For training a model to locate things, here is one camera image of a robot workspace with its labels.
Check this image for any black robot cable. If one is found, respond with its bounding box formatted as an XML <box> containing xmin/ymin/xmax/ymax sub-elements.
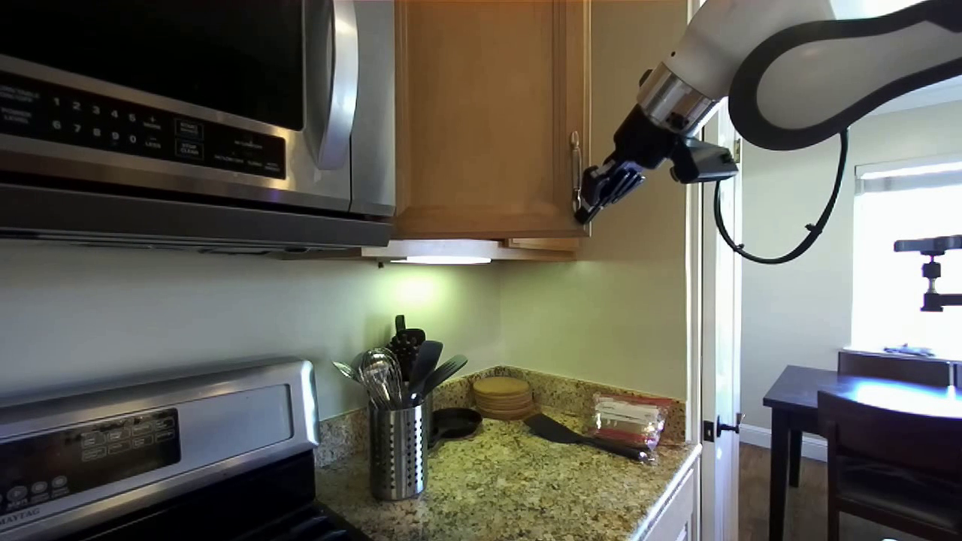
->
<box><xmin>709</xmin><ymin>127</ymin><xmax>853</xmax><ymax>270</ymax></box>

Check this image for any metal ladle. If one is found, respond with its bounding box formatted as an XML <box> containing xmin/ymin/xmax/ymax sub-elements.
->
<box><xmin>335</xmin><ymin>349</ymin><xmax>406</xmax><ymax>408</ymax></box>

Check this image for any steel microwave door handle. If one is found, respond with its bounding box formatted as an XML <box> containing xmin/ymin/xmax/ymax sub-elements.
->
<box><xmin>300</xmin><ymin>0</ymin><xmax>360</xmax><ymax>174</ymax></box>

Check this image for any bright window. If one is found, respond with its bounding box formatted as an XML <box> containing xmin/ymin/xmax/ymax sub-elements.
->
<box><xmin>849</xmin><ymin>156</ymin><xmax>962</xmax><ymax>355</ymax></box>

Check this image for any stack of cork trivets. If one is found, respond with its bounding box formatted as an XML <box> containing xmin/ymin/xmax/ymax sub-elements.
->
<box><xmin>467</xmin><ymin>368</ymin><xmax>540</xmax><ymax>423</ymax></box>

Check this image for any stainless steel microwave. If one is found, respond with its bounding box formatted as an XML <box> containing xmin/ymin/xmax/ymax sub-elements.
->
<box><xmin>0</xmin><ymin>0</ymin><xmax>400</xmax><ymax>255</ymax></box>

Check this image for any stainless steel gas stove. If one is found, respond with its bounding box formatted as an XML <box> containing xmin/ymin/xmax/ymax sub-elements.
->
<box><xmin>0</xmin><ymin>357</ymin><xmax>377</xmax><ymax>541</ymax></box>

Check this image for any cabinet strip light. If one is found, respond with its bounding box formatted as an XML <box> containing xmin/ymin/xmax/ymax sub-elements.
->
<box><xmin>357</xmin><ymin>238</ymin><xmax>508</xmax><ymax>270</ymax></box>

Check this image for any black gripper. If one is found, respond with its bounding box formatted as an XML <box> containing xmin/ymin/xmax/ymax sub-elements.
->
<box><xmin>569</xmin><ymin>101</ymin><xmax>698</xmax><ymax>228</ymax></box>

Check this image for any black slotted turner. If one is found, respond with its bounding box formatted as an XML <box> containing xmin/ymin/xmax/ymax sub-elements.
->
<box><xmin>403</xmin><ymin>339</ymin><xmax>468</xmax><ymax>406</ymax></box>

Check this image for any wooden wall cabinet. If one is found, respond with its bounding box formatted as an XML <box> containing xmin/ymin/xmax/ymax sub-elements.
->
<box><xmin>385</xmin><ymin>230</ymin><xmax>597</xmax><ymax>265</ymax></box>

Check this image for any dark wooden dining table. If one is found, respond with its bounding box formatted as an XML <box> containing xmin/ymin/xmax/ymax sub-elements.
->
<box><xmin>762</xmin><ymin>363</ymin><xmax>962</xmax><ymax>541</ymax></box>

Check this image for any black cooking spoon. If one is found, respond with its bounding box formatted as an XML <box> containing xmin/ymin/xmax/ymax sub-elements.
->
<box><xmin>389</xmin><ymin>311</ymin><xmax>430</xmax><ymax>379</ymax></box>

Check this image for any dark wooden chair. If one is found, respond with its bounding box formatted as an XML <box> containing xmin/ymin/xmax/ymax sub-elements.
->
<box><xmin>833</xmin><ymin>345</ymin><xmax>955</xmax><ymax>390</ymax></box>
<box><xmin>814</xmin><ymin>387</ymin><xmax>962</xmax><ymax>541</ymax></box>

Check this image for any black camera on stand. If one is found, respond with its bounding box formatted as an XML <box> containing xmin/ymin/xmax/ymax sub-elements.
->
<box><xmin>891</xmin><ymin>230</ymin><xmax>962</xmax><ymax>314</ymax></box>

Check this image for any kitchen base cabinet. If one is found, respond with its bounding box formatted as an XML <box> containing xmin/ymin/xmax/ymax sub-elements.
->
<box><xmin>623</xmin><ymin>448</ymin><xmax>708</xmax><ymax>541</ymax></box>

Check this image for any wooden cabinet door with hinge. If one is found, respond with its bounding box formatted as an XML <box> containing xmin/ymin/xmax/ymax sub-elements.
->
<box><xmin>391</xmin><ymin>0</ymin><xmax>597</xmax><ymax>242</ymax></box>

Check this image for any perforated steel utensil holder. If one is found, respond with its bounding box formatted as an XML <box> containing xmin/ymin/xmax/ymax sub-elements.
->
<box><xmin>368</xmin><ymin>393</ymin><xmax>435</xmax><ymax>504</ymax></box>

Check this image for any metal cabinet door handle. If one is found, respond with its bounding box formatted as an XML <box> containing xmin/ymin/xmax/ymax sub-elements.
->
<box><xmin>564</xmin><ymin>127</ymin><xmax>590</xmax><ymax>223</ymax></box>

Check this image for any white door frame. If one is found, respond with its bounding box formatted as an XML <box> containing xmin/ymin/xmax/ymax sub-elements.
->
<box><xmin>684</xmin><ymin>0</ymin><xmax>748</xmax><ymax>541</ymax></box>

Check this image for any small black round dish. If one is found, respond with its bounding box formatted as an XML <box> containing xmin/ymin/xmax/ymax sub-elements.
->
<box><xmin>427</xmin><ymin>402</ymin><xmax>488</xmax><ymax>443</ymax></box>

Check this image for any clear zip bag pack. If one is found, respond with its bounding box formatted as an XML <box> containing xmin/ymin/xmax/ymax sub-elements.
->
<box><xmin>590</xmin><ymin>390</ymin><xmax>675</xmax><ymax>453</ymax></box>

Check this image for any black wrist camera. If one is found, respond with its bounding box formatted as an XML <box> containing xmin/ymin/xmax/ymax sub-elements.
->
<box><xmin>671</xmin><ymin>138</ymin><xmax>742</xmax><ymax>186</ymax></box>

